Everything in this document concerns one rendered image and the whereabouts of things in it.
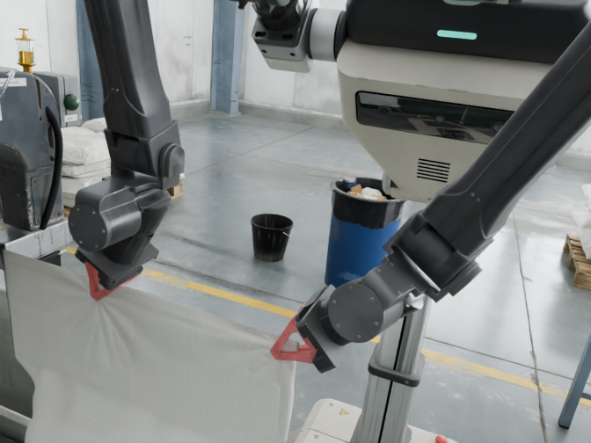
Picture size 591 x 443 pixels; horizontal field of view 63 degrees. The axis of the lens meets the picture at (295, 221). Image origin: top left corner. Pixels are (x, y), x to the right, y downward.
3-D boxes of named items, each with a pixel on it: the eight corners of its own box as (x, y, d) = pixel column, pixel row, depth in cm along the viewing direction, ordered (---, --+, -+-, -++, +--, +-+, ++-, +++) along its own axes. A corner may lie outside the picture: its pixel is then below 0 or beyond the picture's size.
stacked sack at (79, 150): (147, 154, 378) (147, 135, 373) (83, 171, 319) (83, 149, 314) (103, 145, 391) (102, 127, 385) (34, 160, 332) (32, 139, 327)
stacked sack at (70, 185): (146, 183, 386) (146, 165, 381) (86, 206, 327) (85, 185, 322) (101, 174, 398) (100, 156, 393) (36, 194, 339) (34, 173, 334)
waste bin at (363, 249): (398, 278, 329) (416, 185, 306) (383, 312, 283) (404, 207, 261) (331, 260, 343) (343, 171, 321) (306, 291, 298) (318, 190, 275)
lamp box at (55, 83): (80, 126, 91) (77, 76, 87) (62, 128, 87) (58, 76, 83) (49, 119, 93) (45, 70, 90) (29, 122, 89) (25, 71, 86)
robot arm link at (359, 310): (486, 266, 50) (426, 208, 53) (463, 285, 40) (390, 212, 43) (408, 338, 55) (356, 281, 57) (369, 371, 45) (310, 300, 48)
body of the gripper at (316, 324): (290, 326, 54) (343, 298, 50) (320, 288, 63) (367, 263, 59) (324, 374, 54) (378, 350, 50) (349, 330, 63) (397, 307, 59)
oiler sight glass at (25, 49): (39, 63, 81) (37, 41, 80) (25, 63, 79) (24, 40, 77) (27, 61, 82) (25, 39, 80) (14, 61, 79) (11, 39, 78)
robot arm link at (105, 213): (186, 142, 60) (130, 129, 63) (122, 157, 50) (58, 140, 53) (180, 232, 64) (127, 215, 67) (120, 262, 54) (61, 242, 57)
